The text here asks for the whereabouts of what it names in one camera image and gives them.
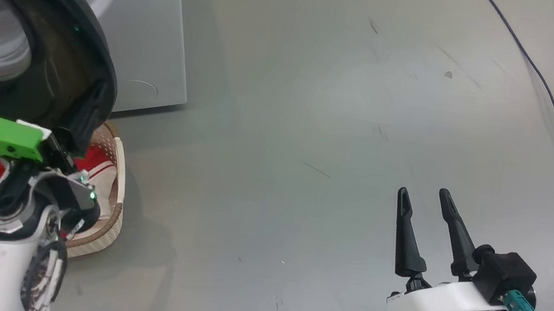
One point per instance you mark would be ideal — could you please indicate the red and white shirt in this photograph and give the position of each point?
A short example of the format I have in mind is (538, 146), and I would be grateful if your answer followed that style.
(91, 158)

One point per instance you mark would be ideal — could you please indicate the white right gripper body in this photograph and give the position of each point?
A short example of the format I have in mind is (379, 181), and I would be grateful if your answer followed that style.
(443, 304)

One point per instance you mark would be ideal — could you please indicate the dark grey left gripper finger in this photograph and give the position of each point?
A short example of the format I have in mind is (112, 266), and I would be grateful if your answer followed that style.
(86, 118)

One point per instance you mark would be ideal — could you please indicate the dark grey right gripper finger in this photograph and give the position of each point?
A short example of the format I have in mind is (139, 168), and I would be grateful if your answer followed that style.
(461, 248)
(407, 250)

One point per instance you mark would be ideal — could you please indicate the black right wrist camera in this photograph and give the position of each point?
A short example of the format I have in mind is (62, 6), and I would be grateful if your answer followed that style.
(507, 276)

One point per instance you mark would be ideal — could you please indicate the cream perforated laundry basket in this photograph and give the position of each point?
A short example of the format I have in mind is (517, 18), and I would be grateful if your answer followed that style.
(108, 186)

